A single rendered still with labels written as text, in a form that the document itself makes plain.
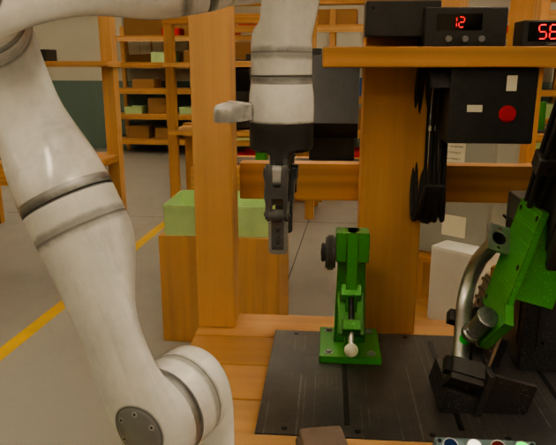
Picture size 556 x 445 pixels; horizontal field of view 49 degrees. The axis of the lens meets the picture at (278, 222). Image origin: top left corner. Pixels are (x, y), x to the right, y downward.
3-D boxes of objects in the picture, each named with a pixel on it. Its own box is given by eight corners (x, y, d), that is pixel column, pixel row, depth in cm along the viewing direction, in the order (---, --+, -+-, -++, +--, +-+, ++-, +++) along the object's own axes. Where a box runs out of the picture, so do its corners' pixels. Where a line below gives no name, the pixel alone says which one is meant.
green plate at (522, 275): (544, 338, 104) (591, 225, 98) (497, 325, 104) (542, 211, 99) (523, 312, 115) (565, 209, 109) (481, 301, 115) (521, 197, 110)
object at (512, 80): (532, 144, 122) (540, 67, 118) (447, 143, 123) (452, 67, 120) (514, 137, 134) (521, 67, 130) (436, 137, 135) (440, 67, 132)
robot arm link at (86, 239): (1, 230, 58) (75, 208, 66) (125, 486, 58) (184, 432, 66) (58, 193, 53) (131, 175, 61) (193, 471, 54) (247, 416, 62)
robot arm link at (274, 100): (224, 117, 76) (223, 66, 74) (314, 118, 75) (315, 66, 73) (210, 124, 67) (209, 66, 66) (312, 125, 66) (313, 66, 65)
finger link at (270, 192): (265, 164, 67) (265, 216, 68) (263, 167, 65) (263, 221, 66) (289, 164, 66) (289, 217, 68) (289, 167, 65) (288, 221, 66)
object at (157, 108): (283, 156, 1045) (284, 20, 990) (116, 154, 1084) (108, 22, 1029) (288, 152, 1097) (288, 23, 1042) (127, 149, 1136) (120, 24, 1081)
